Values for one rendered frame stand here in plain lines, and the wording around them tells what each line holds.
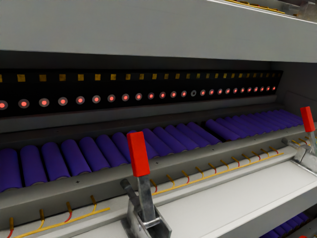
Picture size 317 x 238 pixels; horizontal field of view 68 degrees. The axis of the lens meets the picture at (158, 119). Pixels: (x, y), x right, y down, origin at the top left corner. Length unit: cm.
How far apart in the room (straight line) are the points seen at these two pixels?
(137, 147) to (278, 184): 20
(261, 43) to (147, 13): 13
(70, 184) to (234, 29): 20
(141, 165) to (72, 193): 7
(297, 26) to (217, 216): 22
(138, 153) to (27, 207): 10
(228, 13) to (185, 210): 18
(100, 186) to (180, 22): 15
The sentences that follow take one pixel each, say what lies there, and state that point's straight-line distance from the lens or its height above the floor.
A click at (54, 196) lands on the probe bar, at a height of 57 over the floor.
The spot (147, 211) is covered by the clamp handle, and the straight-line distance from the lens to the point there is 20.
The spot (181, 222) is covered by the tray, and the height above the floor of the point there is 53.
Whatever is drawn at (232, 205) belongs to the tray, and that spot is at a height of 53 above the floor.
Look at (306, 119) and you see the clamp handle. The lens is 38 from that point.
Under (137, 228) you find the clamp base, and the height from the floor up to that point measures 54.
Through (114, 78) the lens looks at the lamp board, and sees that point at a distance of 31.
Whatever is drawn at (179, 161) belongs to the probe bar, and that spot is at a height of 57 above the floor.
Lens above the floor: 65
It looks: 7 degrees down
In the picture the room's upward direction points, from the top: 3 degrees counter-clockwise
